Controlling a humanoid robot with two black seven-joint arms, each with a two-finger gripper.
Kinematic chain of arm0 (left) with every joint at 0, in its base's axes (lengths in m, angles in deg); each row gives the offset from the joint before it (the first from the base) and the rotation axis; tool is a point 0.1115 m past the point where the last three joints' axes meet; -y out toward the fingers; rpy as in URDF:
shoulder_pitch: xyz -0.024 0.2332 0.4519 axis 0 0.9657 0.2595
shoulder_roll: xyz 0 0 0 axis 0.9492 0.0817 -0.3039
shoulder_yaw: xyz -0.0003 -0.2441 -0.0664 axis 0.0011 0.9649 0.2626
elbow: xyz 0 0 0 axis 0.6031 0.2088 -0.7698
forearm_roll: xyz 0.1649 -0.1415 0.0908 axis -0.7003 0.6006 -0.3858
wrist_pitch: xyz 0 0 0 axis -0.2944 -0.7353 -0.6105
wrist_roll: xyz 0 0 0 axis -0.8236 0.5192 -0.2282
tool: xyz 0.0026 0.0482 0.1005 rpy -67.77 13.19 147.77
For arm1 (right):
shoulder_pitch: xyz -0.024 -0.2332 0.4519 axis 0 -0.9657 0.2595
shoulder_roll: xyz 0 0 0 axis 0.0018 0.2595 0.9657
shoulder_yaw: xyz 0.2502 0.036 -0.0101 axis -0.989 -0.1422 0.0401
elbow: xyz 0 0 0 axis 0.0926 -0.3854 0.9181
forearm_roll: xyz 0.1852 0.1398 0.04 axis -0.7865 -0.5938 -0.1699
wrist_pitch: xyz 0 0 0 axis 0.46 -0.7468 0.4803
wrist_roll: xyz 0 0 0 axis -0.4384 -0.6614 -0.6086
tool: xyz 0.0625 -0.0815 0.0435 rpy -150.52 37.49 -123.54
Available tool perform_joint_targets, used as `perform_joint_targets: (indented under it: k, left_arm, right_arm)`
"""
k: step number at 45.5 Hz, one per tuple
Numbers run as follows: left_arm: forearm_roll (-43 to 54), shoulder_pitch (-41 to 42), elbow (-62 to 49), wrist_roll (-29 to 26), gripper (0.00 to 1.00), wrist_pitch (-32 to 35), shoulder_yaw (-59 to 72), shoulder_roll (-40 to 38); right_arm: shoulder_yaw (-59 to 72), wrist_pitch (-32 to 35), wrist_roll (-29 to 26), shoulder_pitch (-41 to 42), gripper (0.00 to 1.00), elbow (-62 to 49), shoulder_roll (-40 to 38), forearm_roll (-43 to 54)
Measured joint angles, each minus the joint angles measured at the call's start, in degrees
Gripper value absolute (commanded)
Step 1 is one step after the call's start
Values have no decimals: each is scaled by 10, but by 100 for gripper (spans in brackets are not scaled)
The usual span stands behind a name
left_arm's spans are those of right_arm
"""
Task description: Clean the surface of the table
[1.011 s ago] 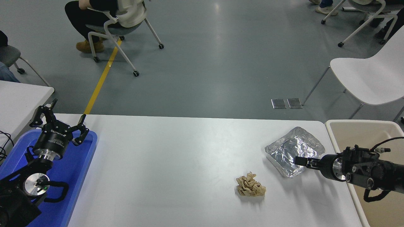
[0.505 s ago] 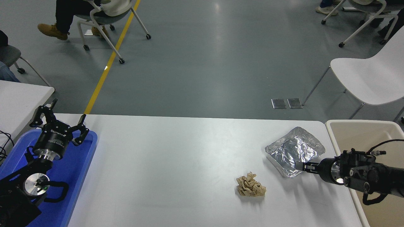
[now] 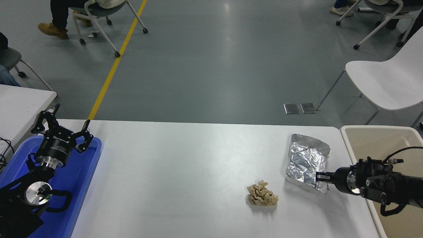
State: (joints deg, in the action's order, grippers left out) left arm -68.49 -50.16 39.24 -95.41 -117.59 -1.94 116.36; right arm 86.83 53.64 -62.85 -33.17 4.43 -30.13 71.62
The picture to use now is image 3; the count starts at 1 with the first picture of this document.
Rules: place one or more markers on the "white side table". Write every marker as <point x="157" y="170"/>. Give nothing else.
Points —
<point x="19" y="105"/>

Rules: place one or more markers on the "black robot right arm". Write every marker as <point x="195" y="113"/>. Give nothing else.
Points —
<point x="393" y="186"/>

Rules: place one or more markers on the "white frame rolling chair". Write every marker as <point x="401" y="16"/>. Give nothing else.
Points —
<point x="383" y="6"/>
<point x="89" y="11"/>

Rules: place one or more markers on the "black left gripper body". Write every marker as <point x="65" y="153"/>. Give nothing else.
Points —
<point x="56" y="145"/>

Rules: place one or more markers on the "large pale bin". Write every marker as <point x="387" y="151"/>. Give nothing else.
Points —
<point x="373" y="142"/>

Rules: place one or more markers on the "grey office chair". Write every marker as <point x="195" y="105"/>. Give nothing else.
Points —
<point x="8" y="56"/>

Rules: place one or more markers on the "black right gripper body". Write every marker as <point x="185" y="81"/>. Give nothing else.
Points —
<point x="340" y="180"/>

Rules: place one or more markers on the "blue plastic tray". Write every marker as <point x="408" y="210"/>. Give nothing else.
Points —
<point x="79" y="178"/>

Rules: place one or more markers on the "crumpled tan paper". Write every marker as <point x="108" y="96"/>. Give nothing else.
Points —
<point x="262" y="195"/>

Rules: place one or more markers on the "metal floor plate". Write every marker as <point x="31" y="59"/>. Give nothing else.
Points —
<point x="308" y="108"/>
<point x="291" y="108"/>

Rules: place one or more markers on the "foil tray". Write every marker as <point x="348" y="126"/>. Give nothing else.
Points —
<point x="305" y="158"/>

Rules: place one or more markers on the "white shell chair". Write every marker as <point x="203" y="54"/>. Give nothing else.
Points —
<point x="386" y="79"/>

